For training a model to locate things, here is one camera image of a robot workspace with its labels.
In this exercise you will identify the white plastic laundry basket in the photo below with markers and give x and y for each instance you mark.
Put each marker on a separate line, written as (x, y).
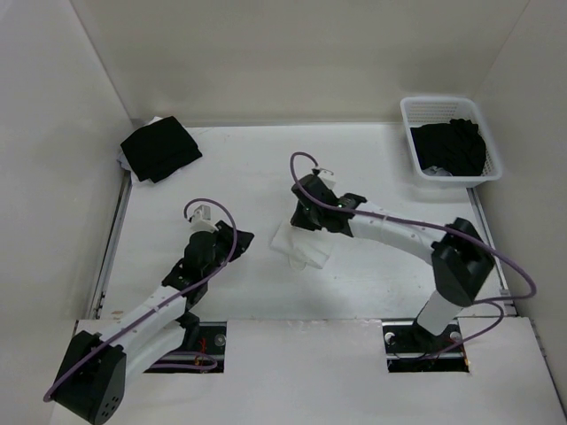
(417, 111)

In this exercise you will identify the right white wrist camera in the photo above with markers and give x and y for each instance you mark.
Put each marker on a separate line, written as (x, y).
(326, 176)

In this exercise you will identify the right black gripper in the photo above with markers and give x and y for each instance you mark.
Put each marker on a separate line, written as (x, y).
(299, 220)

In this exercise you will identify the left aluminium table rail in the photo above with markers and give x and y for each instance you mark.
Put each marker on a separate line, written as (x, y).
(102, 276)

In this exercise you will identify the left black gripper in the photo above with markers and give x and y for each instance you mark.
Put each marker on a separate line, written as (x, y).
(226, 235)

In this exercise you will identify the aluminium table rail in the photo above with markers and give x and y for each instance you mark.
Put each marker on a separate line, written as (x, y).
(484, 230)
(102, 276)

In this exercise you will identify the grey garment in basket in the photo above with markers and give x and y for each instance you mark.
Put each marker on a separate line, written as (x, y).
(436, 173)

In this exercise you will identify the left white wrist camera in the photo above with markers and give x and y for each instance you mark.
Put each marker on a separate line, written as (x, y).
(201, 220)

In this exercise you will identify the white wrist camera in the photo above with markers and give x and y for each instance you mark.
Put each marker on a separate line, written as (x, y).
(201, 220)
(326, 176)

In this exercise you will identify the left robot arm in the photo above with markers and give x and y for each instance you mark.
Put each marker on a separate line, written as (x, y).
(97, 367)

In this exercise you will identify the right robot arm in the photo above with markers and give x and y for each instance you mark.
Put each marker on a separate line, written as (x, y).
(459, 266)

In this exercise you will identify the black tank top in basket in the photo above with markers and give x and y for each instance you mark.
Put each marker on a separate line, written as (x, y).
(456, 146)

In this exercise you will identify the right aluminium table rail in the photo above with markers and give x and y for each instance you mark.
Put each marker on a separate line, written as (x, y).
(484, 230)

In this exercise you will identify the folded black tank top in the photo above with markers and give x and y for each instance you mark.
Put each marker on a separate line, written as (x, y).
(160, 149)

